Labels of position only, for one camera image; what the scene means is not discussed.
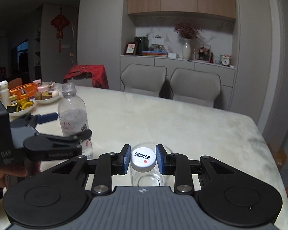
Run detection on red chinese knot ornament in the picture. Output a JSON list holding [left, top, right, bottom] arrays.
[[51, 7, 70, 53]]

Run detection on orange box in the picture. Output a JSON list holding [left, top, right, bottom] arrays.
[[9, 83, 38, 100]]

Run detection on clear drinking glass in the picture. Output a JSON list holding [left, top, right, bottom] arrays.
[[130, 142, 173, 187]]

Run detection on white snack plate far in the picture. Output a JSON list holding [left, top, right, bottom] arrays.
[[33, 81, 63, 105]]

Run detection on right beige dining chair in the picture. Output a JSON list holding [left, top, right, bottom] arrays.
[[170, 68, 221, 108]]

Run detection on white snack plate near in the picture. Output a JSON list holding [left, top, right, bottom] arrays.
[[7, 100, 35, 117]]

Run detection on left beige dining chair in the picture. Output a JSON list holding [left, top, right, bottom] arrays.
[[120, 64, 167, 97]]

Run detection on white ceramic vase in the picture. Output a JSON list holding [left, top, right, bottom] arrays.
[[182, 39, 191, 60]]

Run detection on red cloth covered chair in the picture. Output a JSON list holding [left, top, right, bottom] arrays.
[[63, 65, 109, 89]]

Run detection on person's left hand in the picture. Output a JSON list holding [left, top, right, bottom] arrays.
[[0, 165, 28, 190]]

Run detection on small alarm clock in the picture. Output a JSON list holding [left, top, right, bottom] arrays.
[[220, 55, 231, 67]]

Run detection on clear plastic water bottle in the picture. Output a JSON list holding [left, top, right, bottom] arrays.
[[57, 82, 94, 160]]

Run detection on dried red flowers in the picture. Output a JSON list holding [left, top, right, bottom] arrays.
[[174, 21, 203, 39]]

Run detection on glass flower display case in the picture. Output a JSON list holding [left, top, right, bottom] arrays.
[[195, 44, 211, 62]]

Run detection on dark green speaker box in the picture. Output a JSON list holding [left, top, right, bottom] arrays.
[[135, 36, 149, 56]]

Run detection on stack of books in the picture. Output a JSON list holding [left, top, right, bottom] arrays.
[[142, 51, 168, 58]]

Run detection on white snack plate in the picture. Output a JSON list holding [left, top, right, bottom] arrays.
[[33, 81, 63, 105], [7, 100, 35, 117]]

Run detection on white bottle cap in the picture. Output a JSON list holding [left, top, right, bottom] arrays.
[[130, 147, 156, 172]]

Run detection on framed flower picture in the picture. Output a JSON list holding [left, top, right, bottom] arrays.
[[123, 42, 138, 56]]

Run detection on beige dining chair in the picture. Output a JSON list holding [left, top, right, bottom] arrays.
[[170, 68, 221, 108], [120, 64, 167, 97]]

